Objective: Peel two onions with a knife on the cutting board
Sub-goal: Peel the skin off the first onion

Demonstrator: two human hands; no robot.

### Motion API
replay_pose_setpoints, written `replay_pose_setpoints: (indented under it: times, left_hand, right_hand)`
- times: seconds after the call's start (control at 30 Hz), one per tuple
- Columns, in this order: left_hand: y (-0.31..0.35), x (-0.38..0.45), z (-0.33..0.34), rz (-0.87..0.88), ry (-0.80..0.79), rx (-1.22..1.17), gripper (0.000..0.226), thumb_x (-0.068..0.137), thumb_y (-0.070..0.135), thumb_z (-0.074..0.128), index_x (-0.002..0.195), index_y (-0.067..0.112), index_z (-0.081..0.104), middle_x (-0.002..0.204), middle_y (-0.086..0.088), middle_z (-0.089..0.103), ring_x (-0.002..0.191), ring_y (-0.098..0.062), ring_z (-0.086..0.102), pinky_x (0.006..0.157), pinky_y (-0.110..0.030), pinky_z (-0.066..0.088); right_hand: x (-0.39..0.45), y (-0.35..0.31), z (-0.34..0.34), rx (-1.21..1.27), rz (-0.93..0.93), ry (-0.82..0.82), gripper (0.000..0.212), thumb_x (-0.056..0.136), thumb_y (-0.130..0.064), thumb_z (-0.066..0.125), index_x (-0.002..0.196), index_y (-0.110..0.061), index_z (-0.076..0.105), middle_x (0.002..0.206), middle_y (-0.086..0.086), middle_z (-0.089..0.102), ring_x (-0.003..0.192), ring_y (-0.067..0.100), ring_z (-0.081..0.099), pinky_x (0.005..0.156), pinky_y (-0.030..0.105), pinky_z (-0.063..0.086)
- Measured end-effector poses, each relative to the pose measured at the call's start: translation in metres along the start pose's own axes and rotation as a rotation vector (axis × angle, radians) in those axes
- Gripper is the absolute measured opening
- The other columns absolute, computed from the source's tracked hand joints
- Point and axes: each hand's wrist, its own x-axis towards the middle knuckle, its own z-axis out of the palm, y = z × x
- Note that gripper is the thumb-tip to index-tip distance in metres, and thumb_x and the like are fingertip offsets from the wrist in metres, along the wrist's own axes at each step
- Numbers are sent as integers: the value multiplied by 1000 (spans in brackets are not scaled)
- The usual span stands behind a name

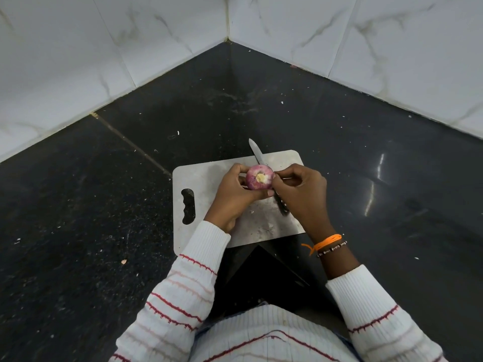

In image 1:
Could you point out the white red striped sweater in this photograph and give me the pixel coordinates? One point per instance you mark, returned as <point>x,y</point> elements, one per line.
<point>271,324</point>

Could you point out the person's left hand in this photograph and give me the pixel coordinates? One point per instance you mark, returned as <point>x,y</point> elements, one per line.
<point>226,199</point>

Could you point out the person's right hand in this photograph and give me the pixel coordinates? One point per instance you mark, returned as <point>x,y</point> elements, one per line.
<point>309,199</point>

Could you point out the purple onion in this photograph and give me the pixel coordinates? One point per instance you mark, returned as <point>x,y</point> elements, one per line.
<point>254,173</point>

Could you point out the person's right forearm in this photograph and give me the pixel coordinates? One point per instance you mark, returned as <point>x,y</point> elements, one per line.
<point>377,316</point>

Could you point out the orange thread wristband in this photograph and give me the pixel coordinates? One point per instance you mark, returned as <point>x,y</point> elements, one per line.
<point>328,241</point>

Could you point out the person's left forearm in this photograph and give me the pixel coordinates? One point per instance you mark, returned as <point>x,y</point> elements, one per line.
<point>185,290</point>

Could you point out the steel cutting board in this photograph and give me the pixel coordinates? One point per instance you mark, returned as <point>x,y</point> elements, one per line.
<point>203,177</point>

